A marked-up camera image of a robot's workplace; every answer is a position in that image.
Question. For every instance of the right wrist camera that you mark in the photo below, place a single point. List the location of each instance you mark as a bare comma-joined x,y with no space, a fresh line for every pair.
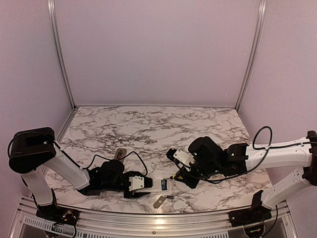
180,157

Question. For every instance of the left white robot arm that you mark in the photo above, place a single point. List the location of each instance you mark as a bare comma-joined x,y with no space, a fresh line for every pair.
29,150

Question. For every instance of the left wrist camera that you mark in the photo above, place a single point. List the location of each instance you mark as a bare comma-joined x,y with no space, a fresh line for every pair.
139,182

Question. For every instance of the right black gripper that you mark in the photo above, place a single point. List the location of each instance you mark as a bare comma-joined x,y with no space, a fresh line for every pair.
190,182

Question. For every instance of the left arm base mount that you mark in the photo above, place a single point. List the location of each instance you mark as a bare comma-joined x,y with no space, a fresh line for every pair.
57,214

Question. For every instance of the right aluminium frame post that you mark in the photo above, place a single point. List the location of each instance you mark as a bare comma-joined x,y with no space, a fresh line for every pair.
253,53

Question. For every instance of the yellow handle screwdriver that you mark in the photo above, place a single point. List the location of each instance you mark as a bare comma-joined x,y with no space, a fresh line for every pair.
176,177

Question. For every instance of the aluminium frame post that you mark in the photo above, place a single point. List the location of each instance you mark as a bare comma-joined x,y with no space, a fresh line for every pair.
59,54
253,53

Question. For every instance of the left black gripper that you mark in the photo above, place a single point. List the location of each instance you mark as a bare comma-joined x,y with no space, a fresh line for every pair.
134,194

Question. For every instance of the left aluminium frame post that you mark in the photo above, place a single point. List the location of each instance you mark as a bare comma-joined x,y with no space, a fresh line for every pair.
59,54

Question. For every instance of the grey battery compartment cover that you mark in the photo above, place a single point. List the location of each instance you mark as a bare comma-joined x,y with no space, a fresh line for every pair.
159,202

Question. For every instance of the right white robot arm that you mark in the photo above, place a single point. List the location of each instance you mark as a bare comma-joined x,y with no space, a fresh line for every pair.
300,153

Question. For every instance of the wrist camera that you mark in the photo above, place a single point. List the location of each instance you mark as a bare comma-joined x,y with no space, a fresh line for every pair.
139,182
180,157

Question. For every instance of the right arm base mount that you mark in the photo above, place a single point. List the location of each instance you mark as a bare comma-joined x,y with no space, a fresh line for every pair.
256,213

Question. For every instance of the front aluminium table rail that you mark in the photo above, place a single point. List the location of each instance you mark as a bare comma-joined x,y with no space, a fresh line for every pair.
103,216

